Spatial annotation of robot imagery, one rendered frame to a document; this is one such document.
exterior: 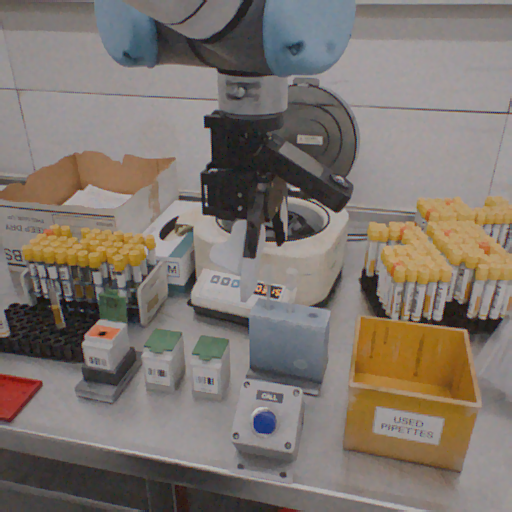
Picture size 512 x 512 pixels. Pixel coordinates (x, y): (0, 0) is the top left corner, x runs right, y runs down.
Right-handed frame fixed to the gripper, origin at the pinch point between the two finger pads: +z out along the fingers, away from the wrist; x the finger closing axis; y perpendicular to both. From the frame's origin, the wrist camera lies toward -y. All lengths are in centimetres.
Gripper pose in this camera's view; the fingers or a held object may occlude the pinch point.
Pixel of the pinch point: (268, 273)
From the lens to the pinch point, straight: 64.2
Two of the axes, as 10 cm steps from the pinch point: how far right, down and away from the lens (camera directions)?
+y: -9.5, -1.5, 2.7
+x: -3.1, 4.5, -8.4
